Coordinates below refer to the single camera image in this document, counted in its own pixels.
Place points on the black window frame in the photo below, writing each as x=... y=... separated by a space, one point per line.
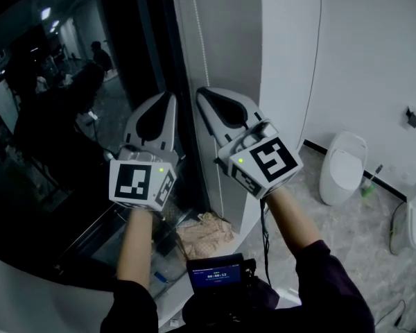
x=159 y=47

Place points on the black wall fixture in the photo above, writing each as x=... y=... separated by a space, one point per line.
x=413 y=117

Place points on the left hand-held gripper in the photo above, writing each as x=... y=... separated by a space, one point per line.
x=131 y=186

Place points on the white toilet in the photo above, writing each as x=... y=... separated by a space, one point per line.
x=343 y=168

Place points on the green toilet brush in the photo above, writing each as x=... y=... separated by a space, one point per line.
x=368 y=187

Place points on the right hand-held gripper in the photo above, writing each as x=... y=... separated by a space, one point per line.
x=270 y=161

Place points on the person's right forearm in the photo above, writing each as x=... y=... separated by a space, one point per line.
x=298 y=227

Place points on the black baseboard strip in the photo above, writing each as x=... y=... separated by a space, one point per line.
x=385 y=182

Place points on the black chest device with screen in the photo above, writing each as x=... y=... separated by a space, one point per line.
x=215 y=276

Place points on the beige crumpled cloth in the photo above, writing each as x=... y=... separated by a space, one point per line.
x=204 y=234

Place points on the person's left forearm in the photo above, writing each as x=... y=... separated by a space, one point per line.
x=137 y=248

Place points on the small blue object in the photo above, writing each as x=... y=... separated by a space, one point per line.
x=161 y=277

